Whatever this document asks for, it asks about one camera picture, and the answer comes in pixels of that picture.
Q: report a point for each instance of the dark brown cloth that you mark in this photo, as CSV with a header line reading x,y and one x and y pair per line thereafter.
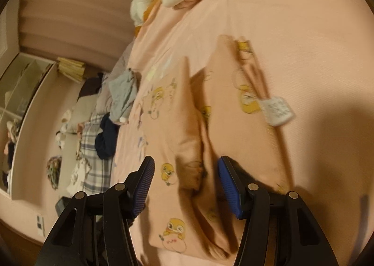
x,y
90,87

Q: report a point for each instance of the white shelf unit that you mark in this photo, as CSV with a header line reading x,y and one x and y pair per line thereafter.
x,y
17,108

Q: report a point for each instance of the grey garment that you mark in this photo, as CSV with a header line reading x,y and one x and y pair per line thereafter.
x,y
122,93

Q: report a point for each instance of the pink bed sheet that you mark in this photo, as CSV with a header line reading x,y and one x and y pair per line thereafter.
x,y
292,49

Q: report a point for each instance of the white orange fleece blanket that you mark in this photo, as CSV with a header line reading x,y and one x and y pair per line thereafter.
x,y
143,0

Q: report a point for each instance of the pink cartoon print garment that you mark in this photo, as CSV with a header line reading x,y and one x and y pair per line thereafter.
x,y
175,125

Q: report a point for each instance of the floral cloth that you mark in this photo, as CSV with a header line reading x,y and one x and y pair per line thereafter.
x,y
54,172

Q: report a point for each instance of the pale grey cloth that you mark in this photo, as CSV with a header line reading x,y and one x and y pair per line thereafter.
x,y
115,67

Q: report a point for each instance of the black box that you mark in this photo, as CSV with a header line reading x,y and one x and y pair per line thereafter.
x,y
62,206

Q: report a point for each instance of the pink curtain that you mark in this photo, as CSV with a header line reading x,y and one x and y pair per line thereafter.
x,y
73,14

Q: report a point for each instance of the white pillow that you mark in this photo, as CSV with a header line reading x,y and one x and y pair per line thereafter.
x,y
83,112

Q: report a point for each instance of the plaid cloth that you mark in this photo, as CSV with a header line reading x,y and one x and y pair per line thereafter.
x,y
95,152

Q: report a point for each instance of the white wall socket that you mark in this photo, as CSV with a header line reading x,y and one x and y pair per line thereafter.
x,y
41,225

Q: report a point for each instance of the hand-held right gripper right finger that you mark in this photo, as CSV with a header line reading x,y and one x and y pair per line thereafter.
x,y
229,187

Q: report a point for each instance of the dark navy cloth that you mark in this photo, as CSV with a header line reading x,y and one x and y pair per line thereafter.
x,y
106,140

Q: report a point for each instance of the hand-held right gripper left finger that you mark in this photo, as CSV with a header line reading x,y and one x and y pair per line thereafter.
x,y
144,184

